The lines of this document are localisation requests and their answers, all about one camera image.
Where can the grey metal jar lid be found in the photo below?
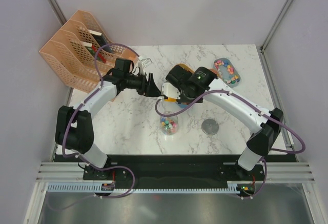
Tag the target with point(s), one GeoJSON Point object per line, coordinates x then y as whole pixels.
{"type": "Point", "coordinates": [210, 126]}

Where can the yellow plastic scoop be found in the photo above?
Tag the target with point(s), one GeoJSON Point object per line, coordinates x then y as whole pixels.
{"type": "Point", "coordinates": [172, 100]}

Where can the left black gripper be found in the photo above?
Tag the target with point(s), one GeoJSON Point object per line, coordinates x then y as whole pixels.
{"type": "Point", "coordinates": [147, 88]}

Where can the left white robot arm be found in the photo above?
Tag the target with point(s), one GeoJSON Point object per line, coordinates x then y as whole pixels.
{"type": "Point", "coordinates": [74, 128]}

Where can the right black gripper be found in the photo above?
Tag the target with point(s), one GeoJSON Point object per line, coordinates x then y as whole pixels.
{"type": "Point", "coordinates": [183, 100]}

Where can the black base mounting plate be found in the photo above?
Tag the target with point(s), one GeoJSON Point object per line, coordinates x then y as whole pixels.
{"type": "Point", "coordinates": [174, 172]}

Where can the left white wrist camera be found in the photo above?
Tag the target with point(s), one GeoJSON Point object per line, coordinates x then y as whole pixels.
{"type": "Point", "coordinates": [144, 63]}

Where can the light blue star candy tray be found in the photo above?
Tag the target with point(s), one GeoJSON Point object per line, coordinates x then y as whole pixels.
{"type": "Point", "coordinates": [230, 75]}

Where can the white slotted cable duct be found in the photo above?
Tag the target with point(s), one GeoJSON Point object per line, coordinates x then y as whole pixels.
{"type": "Point", "coordinates": [92, 187]}

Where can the pink gummy tray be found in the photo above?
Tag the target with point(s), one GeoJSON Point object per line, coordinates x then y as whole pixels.
{"type": "Point", "coordinates": [217, 72]}

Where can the tan lollipop tray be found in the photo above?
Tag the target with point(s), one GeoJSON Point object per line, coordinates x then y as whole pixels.
{"type": "Point", "coordinates": [186, 67]}

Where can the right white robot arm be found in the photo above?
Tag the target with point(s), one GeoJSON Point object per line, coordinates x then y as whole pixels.
{"type": "Point", "coordinates": [186, 86]}

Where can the clear glass jar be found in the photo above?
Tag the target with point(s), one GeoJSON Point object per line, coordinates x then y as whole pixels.
{"type": "Point", "coordinates": [169, 125]}

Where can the peach file organizer rack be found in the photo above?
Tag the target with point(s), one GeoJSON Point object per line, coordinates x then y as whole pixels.
{"type": "Point", "coordinates": [70, 52]}

